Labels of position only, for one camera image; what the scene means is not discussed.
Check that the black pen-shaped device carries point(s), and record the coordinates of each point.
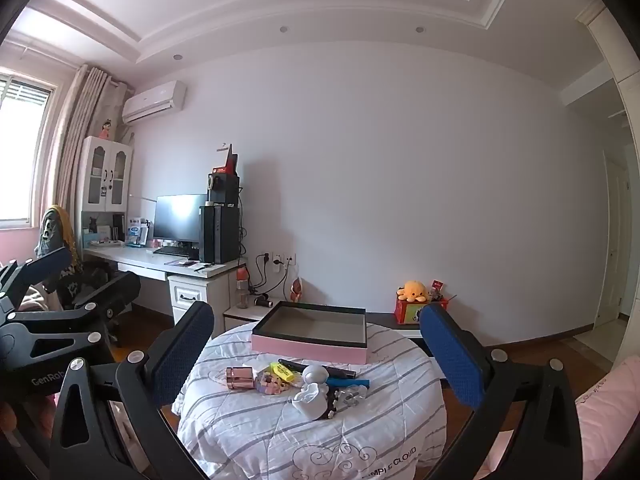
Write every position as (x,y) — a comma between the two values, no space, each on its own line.
(292,364)

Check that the silver astronaut figurine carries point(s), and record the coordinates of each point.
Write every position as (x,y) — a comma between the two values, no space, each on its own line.
(315,375)

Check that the black computer monitor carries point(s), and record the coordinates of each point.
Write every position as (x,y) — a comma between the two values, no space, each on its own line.
(177,217)

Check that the yellow black jacket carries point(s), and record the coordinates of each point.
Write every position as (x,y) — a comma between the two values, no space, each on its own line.
(55,230)

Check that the black computer tower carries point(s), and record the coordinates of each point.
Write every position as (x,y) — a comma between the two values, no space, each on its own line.
(220,235)

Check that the window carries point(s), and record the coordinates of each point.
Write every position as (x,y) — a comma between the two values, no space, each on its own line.
(20,160)

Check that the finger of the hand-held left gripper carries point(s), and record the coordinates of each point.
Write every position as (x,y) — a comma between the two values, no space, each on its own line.
(50,262)
(110,290)

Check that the yellow highlighter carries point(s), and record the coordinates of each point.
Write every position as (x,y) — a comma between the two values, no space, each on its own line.
(282,371)

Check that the white air conditioner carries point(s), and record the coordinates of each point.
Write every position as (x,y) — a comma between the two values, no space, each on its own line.
(155,102)

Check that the orange capped water bottle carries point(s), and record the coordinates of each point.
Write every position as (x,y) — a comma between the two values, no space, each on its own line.
(242,290)

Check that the orange octopus plush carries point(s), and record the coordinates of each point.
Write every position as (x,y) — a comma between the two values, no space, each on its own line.
(414,291)

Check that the dark red book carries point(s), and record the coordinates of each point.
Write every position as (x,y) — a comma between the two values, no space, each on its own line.
(181,262)

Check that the red toy box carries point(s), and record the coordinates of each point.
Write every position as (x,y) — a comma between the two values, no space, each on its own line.
(407,312)

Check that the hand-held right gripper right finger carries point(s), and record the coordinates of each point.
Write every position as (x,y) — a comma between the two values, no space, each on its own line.
(450,355)

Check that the dark topped low cabinet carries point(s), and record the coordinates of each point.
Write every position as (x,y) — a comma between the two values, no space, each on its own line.
(400,332)

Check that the pink bed quilt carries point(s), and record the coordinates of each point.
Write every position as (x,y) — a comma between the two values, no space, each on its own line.
(605,420)

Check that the small pink doll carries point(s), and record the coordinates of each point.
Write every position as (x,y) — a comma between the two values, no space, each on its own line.
(106,130)

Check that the beige curtain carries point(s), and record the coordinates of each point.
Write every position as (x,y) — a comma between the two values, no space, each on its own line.
(75,135)

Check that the black box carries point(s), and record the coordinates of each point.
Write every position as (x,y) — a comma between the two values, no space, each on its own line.
(225,190)

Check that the blue marker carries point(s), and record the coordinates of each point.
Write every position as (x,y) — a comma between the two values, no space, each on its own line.
(350,383)

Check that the anatomy torso model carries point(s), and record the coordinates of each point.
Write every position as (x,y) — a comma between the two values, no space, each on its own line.
(297,290)

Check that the black office chair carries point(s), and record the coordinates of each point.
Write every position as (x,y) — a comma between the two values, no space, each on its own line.
(95,269)

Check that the red black carton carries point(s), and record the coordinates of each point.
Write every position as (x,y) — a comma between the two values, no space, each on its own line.
(231,160)

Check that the black keyboard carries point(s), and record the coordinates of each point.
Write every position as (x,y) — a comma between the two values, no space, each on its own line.
(171,250)

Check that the white glass-door cabinet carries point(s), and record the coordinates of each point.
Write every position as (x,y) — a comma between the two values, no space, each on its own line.
(106,160)

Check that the pink pixel pig toy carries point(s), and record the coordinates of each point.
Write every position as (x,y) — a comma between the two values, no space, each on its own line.
(270,385)

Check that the white wall sockets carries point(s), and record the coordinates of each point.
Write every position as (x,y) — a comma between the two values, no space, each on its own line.
(291,259)

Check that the white door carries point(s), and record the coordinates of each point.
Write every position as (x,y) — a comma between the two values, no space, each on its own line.
(612,260)

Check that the white desk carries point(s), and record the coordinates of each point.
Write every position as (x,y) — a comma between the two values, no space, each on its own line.
(150,259)

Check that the small black flashlight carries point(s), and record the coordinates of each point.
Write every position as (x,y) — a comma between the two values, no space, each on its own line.
(263,301)

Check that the white handheld device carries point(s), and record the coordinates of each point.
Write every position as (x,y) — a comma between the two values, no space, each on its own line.
(310,405)

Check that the small red card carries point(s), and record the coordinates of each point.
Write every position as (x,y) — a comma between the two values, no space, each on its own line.
(438,287)

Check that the blue white box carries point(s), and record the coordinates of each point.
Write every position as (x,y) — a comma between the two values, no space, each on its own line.
(137,232)

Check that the pink box with dark rim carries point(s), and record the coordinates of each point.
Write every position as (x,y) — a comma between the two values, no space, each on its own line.
(310,352)

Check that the rose gold box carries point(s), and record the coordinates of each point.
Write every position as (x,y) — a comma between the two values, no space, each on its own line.
(240,379)

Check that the black remote control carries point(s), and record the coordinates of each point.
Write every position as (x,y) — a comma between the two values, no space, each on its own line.
(342,373)

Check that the white bedside table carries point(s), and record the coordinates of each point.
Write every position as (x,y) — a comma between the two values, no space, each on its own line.
(250,316)

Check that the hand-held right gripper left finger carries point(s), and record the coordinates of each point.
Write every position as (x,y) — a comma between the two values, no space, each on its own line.
(182,350)

